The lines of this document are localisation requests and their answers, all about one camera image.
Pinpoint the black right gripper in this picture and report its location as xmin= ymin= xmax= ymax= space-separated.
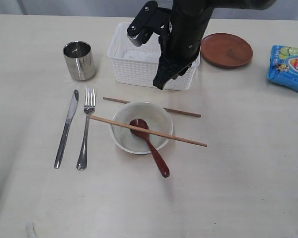
xmin=153 ymin=53 xmax=198 ymax=90

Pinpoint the beige ceramic bowl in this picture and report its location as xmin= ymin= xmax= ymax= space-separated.
xmin=109 ymin=101 xmax=173 ymax=155

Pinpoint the brown wooden chopstick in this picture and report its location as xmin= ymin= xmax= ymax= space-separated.
xmin=90 ymin=116 xmax=208 ymax=147
xmin=103 ymin=97 xmax=202 ymax=118

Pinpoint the reddish wooden spoon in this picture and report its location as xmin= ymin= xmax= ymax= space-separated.
xmin=130 ymin=119 xmax=170 ymax=178

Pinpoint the brown wooden plate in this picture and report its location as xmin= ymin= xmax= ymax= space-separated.
xmin=201 ymin=33 xmax=253 ymax=69

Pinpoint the silver metal fork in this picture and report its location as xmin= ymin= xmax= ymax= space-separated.
xmin=76 ymin=88 xmax=96 ymax=170

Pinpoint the steel metal cup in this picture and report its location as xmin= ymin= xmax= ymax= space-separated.
xmin=63 ymin=41 xmax=96 ymax=81

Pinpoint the silver metal knife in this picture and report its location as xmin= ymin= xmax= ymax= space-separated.
xmin=54 ymin=89 xmax=79 ymax=169

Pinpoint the blue chips bag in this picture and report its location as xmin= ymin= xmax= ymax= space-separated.
xmin=267 ymin=45 xmax=298 ymax=92

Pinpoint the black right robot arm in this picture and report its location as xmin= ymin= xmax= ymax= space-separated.
xmin=153 ymin=0 xmax=275 ymax=90

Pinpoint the white plastic woven basket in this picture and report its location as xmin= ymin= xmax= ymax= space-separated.
xmin=106 ymin=21 xmax=202 ymax=91

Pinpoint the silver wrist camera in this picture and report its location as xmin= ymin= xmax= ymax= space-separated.
xmin=127 ymin=0 xmax=171 ymax=48

